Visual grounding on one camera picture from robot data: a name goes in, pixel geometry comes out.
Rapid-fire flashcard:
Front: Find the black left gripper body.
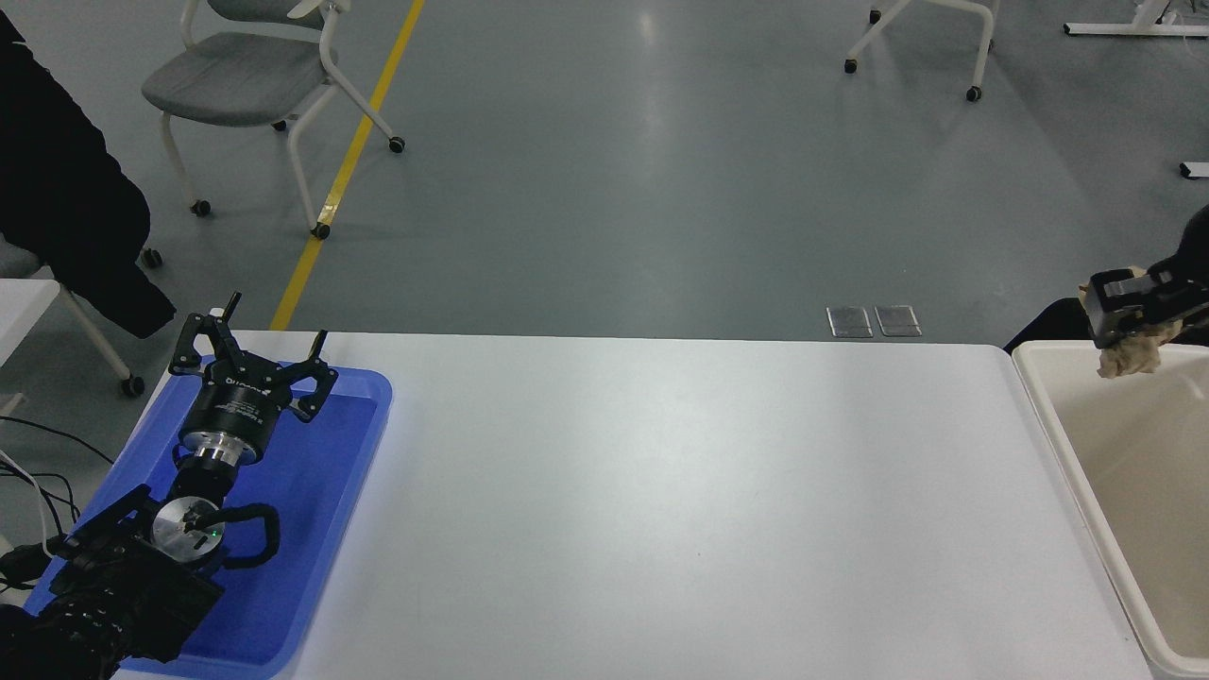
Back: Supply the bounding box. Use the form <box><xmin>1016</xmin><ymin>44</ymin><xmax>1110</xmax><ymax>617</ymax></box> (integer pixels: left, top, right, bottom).
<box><xmin>179</xmin><ymin>363</ymin><xmax>297</xmax><ymax>448</ymax></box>

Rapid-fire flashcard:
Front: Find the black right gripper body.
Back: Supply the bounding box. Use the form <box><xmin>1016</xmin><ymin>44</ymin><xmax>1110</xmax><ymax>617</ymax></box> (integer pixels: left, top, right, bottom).
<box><xmin>1171</xmin><ymin>203</ymin><xmax>1209</xmax><ymax>284</ymax></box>

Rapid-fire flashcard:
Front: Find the tan paper ball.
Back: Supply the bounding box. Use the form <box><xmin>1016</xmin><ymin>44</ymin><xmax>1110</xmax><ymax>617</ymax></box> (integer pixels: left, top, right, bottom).
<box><xmin>1096</xmin><ymin>319</ymin><xmax>1187</xmax><ymax>381</ymax></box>

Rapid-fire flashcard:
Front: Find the blue plastic tray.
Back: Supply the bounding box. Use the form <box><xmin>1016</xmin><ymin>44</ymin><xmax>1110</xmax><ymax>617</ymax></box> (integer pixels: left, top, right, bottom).
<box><xmin>21</xmin><ymin>364</ymin><xmax>393</xmax><ymax>680</ymax></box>

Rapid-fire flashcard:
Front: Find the white leg chair with casters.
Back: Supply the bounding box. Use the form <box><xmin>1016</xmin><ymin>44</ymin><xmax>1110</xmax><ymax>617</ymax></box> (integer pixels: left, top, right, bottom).
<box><xmin>0</xmin><ymin>236</ymin><xmax>163</xmax><ymax>398</ymax></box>

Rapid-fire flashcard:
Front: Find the large pale plastic bin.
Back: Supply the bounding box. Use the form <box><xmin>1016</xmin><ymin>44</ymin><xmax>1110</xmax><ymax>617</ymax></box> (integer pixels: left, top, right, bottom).
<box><xmin>1011</xmin><ymin>340</ymin><xmax>1209</xmax><ymax>680</ymax></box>

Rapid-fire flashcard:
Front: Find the white stand base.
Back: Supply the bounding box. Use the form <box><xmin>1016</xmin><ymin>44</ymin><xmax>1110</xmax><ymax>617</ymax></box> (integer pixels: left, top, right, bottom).
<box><xmin>1064</xmin><ymin>0</ymin><xmax>1209</xmax><ymax>39</ymax></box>

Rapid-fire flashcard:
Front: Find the person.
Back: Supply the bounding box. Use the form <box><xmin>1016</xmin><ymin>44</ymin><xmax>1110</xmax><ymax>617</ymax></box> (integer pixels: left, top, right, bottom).
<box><xmin>0</xmin><ymin>9</ymin><xmax>178</xmax><ymax>339</ymax></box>

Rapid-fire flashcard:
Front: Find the black floor cable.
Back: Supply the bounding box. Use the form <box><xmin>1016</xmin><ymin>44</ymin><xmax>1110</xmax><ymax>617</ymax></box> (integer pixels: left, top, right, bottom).
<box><xmin>0</xmin><ymin>416</ymin><xmax>114</xmax><ymax>530</ymax></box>

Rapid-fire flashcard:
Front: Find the white cable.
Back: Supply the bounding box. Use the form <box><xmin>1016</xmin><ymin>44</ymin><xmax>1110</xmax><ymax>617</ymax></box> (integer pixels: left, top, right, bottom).
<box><xmin>0</xmin><ymin>450</ymin><xmax>56</xmax><ymax>558</ymax></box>

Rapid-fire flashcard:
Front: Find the grey seat white frame chair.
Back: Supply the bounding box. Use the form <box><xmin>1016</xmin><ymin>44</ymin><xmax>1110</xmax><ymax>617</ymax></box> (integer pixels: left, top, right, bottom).
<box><xmin>140</xmin><ymin>0</ymin><xmax>405</xmax><ymax>240</ymax></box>

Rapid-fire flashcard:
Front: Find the white frame chair on casters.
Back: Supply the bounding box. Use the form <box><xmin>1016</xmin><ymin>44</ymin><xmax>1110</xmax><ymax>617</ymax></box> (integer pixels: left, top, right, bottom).
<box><xmin>843</xmin><ymin>0</ymin><xmax>1000</xmax><ymax>103</ymax></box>

